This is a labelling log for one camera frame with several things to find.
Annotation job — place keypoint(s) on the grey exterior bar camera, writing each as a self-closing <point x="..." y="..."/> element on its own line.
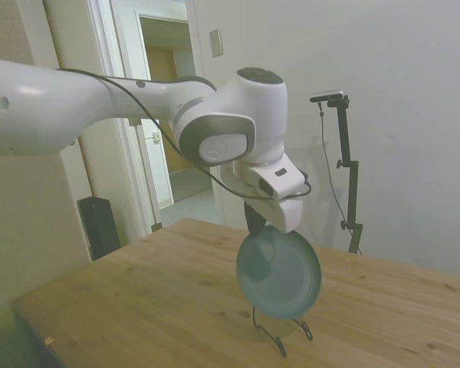
<point x="327" y="96"/>

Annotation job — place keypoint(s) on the white door frame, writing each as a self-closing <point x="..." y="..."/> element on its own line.
<point x="128" y="115"/>

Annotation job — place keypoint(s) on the black jointed camera stand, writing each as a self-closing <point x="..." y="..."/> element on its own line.
<point x="352" y="184"/>

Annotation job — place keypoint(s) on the teal round plate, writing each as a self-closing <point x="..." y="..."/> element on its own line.
<point x="278" y="272"/>

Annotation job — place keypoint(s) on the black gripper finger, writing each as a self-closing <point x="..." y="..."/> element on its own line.
<point x="255" y="222"/>

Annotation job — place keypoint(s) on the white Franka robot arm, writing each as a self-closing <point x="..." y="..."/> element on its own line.
<point x="42" y="111"/>

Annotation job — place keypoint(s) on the black rectangular box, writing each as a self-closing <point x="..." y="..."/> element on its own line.
<point x="99" y="228"/>

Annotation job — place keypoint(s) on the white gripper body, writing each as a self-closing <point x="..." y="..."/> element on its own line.
<point x="289" y="214"/>

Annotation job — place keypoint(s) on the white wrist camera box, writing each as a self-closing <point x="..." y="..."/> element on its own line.
<point x="280" y="180"/>

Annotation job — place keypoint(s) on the white wall switch plate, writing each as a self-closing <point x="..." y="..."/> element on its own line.
<point x="215" y="43"/>

